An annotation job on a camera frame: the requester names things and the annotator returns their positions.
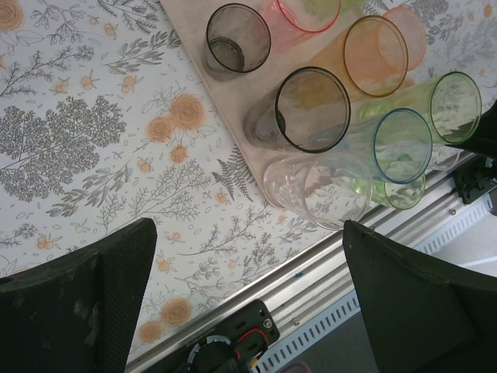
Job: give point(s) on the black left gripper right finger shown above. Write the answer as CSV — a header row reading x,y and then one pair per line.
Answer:
x,y
419,322

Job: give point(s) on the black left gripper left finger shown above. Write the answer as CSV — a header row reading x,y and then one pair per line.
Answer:
x,y
58,311

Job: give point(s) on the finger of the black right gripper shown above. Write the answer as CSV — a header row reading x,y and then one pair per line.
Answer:
x,y
481,140

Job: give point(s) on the medium green plastic glass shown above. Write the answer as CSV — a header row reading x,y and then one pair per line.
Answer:
x,y
454,105

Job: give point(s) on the small clear plastic glass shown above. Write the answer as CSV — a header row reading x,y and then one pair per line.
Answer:
x,y
442,161

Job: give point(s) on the blue plastic glass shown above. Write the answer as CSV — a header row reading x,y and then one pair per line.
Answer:
x,y
404,147

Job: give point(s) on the small green plastic glass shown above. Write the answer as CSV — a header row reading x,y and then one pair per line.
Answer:
x,y
404,194

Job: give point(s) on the salmon dimpled plastic glass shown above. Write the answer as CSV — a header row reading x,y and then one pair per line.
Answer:
x,y
415,35

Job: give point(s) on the large clear plastic glass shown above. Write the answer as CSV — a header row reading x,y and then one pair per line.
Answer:
x,y
334,194

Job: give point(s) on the orange plastic glass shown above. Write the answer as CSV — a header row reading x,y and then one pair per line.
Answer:
x,y
334,50

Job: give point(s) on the tall grey plastic glass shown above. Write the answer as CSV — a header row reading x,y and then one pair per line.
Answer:
x,y
310,109

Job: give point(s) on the large green plastic glass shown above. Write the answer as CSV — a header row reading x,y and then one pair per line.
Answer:
x,y
318,5

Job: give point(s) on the pink faceted plastic glass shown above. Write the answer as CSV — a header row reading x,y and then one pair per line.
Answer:
x,y
272,27

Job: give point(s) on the small grey plastic glass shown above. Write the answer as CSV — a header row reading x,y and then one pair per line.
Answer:
x,y
237,42

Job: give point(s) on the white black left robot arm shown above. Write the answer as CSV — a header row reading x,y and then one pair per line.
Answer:
x,y
213,357

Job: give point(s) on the pink plastic tray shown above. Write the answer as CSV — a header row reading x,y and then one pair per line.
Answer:
x,y
225,97

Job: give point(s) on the floral table cover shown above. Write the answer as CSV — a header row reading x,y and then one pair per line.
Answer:
x,y
77,116

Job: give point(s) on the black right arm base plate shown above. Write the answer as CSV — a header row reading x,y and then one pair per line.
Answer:
x,y
471,186

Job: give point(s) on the wide aluminium profile rail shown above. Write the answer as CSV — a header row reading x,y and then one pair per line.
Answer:
x,y
318,279

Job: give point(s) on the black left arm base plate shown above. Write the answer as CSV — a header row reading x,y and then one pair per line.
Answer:
x,y
256,314

